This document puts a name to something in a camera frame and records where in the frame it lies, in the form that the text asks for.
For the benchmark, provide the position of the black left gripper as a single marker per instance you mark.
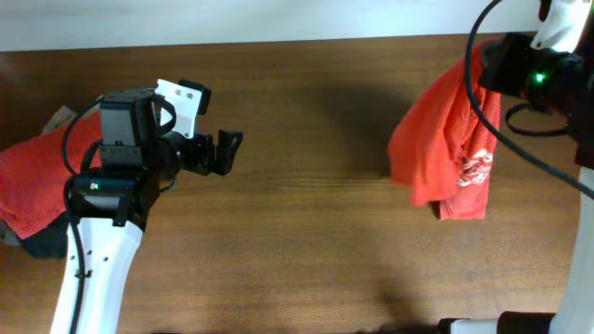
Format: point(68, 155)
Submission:
point(207, 155)

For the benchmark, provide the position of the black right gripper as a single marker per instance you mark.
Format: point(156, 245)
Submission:
point(503, 62)

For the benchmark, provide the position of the orange t-shirt with white print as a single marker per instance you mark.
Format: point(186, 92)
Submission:
point(442, 152)

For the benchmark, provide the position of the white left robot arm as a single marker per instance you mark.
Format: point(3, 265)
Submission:
point(147, 137)

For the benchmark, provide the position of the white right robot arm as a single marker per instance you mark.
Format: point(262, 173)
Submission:
point(549, 71)

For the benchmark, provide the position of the folded beige garment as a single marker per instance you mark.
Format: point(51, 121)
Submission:
point(63, 116)

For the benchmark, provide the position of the folded red shirt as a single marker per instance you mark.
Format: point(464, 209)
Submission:
point(32, 179)

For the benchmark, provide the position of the folded black garment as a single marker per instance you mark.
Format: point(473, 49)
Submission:
point(50, 242)

